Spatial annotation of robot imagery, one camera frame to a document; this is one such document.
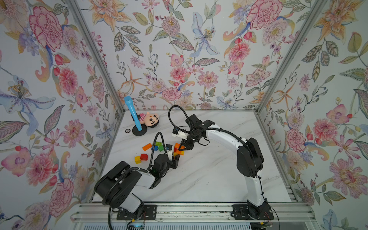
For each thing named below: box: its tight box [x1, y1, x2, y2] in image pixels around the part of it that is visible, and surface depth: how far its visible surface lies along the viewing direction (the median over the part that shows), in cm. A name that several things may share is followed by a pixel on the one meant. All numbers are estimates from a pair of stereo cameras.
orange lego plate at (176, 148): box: [173, 142, 185, 155], surface depth 86 cm
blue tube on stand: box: [124, 95, 143, 132], surface depth 93 cm
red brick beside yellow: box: [139, 153, 149, 161], surface depth 95 cm
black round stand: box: [132, 124, 148, 137], surface depth 109 cm
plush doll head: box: [139, 112, 160, 128], surface depth 109 cm
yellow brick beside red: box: [134, 155, 142, 165], surface depth 92 cm
